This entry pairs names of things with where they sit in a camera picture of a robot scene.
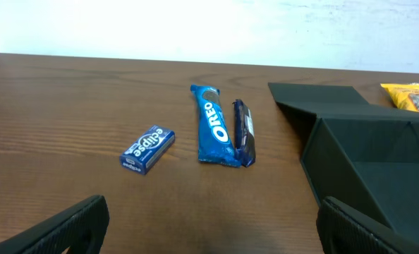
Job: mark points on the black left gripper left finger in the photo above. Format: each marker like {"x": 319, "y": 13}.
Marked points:
{"x": 80, "y": 228}

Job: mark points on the blue Oreo cookie pack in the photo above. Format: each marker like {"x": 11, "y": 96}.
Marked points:
{"x": 214, "y": 143}

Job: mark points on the yellow Hacks candy bag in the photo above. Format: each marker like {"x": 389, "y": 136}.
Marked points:
{"x": 404, "y": 96}

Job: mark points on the blue eclipse mint box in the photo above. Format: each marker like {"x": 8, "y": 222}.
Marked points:
{"x": 144, "y": 153}

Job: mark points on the black open gift box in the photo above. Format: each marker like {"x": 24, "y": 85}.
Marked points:
{"x": 365, "y": 155}

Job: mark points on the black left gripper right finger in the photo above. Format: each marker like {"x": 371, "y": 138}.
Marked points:
{"x": 344, "y": 230}

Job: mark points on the dark purple chocolate bar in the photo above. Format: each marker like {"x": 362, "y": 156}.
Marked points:
{"x": 244, "y": 134}

